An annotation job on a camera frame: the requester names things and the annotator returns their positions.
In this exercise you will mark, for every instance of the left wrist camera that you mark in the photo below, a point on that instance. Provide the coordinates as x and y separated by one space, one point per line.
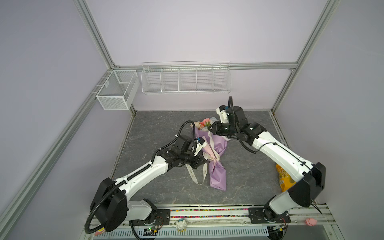
188 145

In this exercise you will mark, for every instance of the pink pig toy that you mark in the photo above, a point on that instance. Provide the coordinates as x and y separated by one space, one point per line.
311 222

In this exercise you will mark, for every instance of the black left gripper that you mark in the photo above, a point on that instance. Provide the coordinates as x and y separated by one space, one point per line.
198 162

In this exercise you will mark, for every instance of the front rail base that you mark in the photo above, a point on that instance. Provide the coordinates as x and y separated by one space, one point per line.
215 222

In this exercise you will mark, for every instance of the red pink fake rose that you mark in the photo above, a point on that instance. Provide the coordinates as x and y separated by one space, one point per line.
206 123

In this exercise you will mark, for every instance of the aluminium enclosure frame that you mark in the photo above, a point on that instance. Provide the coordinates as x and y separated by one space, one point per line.
49 65

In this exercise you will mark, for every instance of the white fake rose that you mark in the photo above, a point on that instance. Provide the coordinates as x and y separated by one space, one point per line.
213 120

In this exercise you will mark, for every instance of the yellow snack bag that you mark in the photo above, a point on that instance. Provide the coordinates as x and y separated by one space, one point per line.
285 180

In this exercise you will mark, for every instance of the cream printed ribbon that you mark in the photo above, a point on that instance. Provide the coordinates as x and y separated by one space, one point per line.
207 156

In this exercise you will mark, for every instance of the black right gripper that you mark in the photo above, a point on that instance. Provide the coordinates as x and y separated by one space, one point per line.
217 131

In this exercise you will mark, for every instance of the pink purple wrapping paper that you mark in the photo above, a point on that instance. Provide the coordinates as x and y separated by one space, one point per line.
217 174

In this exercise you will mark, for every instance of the cream fake rose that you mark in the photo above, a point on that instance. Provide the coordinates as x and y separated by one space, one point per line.
198 125

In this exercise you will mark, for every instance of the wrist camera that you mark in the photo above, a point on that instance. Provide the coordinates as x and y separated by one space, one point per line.
231 115
188 145

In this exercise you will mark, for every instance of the white crumpled toy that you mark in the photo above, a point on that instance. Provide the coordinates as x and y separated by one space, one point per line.
181 225

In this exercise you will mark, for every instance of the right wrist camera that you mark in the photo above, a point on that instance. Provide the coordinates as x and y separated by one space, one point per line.
231 115

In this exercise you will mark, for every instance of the white mesh box basket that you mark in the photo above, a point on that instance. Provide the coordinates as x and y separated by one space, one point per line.
118 91

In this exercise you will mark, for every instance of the white wire shelf basket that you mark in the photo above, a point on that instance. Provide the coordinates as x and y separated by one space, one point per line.
186 77

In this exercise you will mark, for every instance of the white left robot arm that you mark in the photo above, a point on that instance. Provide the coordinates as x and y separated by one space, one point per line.
112 204

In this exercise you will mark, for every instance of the pink green round toy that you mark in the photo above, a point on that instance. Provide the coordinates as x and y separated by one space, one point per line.
99 232

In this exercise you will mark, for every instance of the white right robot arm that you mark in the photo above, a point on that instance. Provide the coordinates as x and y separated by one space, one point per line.
309 178

